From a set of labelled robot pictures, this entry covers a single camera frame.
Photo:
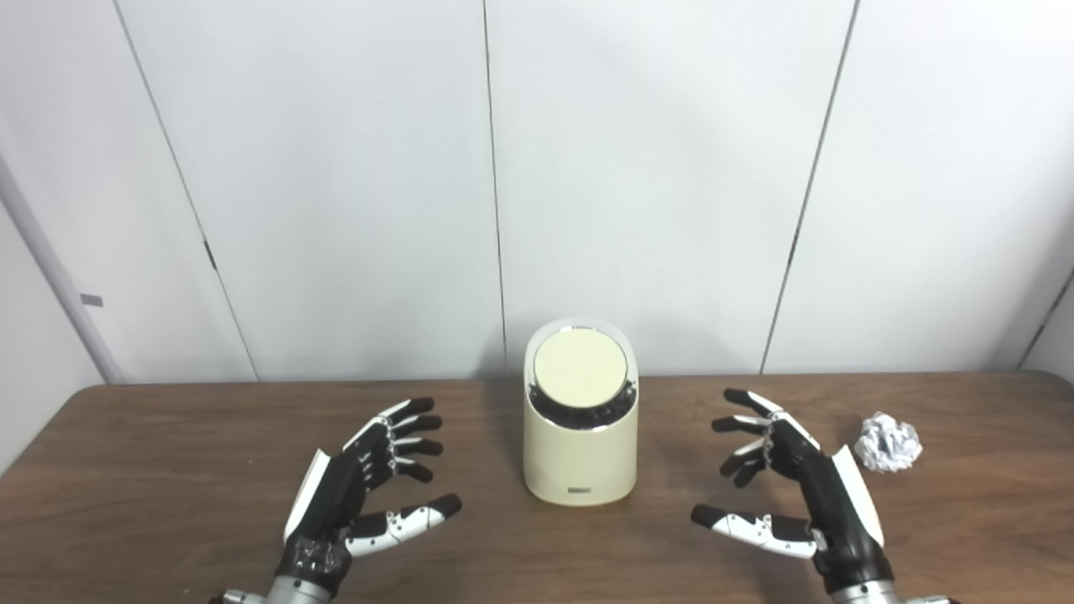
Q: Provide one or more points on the cream-colored trash bin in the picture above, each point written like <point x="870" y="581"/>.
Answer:
<point x="579" y="461"/>

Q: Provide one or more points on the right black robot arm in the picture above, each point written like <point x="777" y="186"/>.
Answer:
<point x="873" y="594"/>

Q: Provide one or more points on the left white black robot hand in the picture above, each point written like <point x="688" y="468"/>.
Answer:
<point x="331" y="503"/>

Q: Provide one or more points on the round cream bin lid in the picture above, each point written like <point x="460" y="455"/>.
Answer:
<point x="581" y="367"/>

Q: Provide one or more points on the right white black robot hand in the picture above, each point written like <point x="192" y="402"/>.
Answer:
<point x="826" y="503"/>

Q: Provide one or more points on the white paper ball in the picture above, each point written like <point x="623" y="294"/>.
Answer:
<point x="888" y="442"/>

